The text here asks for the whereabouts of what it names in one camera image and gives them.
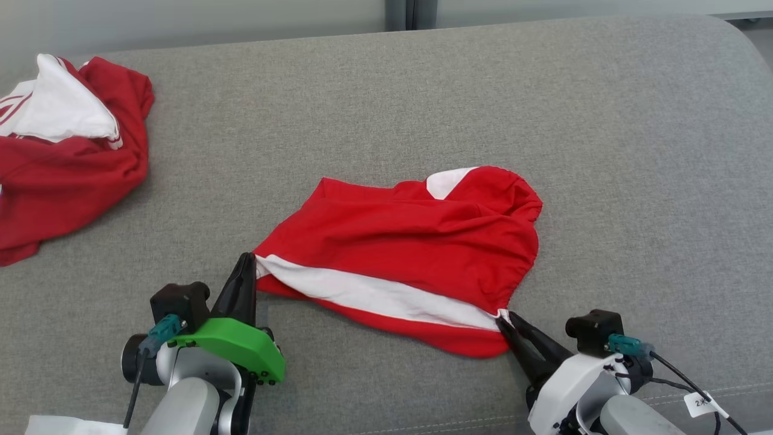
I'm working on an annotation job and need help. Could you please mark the white cable label tag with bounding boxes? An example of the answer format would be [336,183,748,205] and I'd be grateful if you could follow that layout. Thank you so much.
[684,392,720,419]

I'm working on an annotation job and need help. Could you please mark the red shorts white stripes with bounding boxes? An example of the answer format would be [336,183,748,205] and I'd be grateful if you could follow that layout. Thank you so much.
[252,166,544,359]

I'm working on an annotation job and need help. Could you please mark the grey partition base frame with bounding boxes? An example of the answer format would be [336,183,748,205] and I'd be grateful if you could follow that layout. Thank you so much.
[722,10,773,24]

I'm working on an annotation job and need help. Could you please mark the grey partition post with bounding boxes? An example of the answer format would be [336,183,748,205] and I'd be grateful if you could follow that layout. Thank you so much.
[385,0,439,32]

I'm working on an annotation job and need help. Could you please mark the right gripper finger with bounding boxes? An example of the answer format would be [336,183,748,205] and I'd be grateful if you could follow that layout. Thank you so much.
[510,311,572,370]
[496,318,554,388]

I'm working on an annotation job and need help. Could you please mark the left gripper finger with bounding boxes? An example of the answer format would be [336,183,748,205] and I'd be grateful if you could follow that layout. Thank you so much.
[239,252,258,327]
[211,253,249,321]

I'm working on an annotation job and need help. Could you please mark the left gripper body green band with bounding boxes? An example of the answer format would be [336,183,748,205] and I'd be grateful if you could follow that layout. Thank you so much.
[169,317,286,386]

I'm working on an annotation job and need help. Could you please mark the red white basketball jersey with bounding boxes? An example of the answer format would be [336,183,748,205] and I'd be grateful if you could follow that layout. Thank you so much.
[0,54,155,267]

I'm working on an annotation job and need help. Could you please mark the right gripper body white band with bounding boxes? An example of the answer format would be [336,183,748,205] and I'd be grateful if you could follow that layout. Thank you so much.
[527,353,630,435]

